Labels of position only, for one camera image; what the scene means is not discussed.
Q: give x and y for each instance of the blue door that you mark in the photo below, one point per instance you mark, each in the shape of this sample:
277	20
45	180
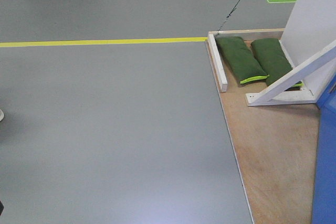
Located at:
323	206

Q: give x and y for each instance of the yellow floor tape line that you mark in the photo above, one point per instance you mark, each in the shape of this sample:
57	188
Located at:
101	42

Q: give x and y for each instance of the left green sandbag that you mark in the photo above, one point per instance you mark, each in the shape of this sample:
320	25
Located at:
241	60

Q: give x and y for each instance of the green sandbag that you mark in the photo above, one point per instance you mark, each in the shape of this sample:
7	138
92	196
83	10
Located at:
271	57
241	60

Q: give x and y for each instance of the right green sandbag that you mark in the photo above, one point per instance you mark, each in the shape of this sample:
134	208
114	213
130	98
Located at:
271	57

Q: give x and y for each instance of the wooden plywood platform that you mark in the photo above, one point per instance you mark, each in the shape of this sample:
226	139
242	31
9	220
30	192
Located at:
275	147

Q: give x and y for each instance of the white left sneaker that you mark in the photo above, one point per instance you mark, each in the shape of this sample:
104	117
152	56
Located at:
1	115

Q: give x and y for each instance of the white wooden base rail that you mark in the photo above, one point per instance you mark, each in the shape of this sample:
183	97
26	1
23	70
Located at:
217	62

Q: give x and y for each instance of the white wall panel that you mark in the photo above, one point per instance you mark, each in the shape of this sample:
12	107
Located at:
309	29

